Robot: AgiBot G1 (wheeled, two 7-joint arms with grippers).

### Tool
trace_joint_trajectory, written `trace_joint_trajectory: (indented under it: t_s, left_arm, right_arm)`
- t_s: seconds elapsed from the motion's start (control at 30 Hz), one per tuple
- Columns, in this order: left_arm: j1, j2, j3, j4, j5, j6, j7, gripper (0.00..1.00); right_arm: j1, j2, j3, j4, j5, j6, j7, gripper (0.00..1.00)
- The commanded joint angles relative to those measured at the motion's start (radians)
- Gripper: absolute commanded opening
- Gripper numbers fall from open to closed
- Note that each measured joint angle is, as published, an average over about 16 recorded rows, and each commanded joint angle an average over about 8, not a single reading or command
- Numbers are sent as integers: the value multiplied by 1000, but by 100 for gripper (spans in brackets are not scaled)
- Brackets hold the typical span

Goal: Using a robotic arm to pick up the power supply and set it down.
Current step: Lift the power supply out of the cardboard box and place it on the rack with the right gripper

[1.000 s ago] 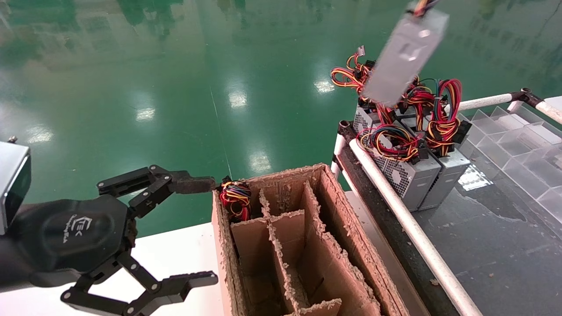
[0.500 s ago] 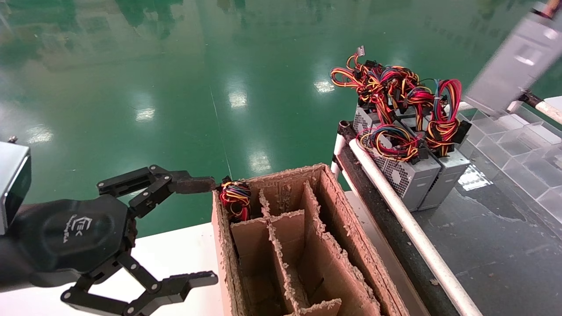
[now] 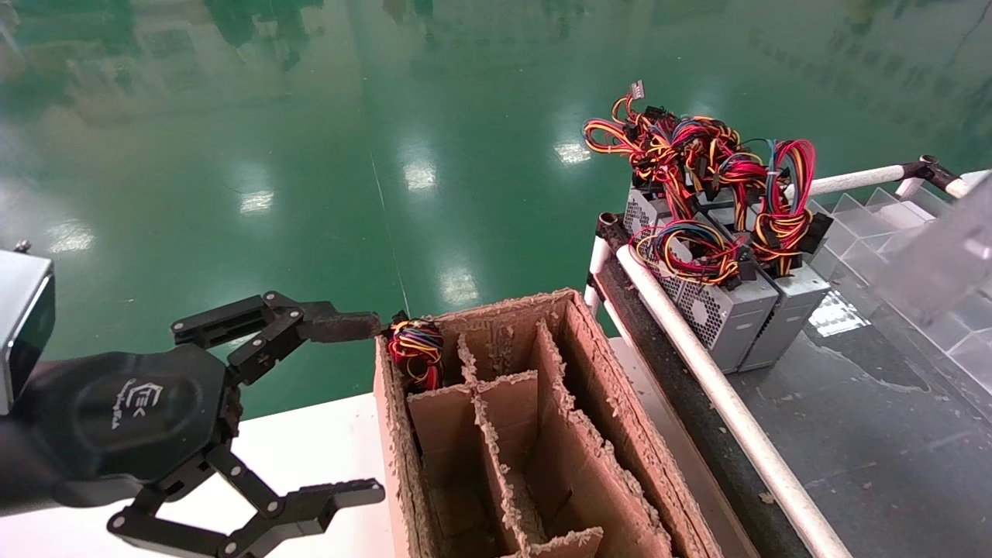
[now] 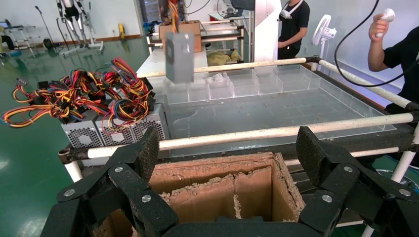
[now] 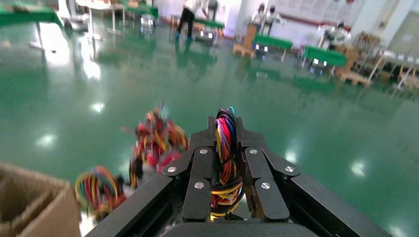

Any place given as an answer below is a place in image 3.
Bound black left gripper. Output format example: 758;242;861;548
17;291;386;558

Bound brown cardboard divider insert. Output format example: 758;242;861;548
407;319;648;558

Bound brown cardboard box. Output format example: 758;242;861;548
374;288;725;558

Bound short white rack pipe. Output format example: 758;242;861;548
583;236;613;311

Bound black pipe joint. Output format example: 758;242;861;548
899;155;958;191
595;212;636;260

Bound clear plastic divider tray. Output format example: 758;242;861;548
806;186;992;423

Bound dark rack shelf surface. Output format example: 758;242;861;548
601;240;992;558

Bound grey power supply coloured wires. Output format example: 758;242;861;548
385;312;446;392
674;116;776;210
740;139;834;373
583;80;698;202

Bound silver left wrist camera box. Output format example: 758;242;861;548
0;240;57;415

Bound grey power supplies with wires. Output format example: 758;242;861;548
624;190;780;374

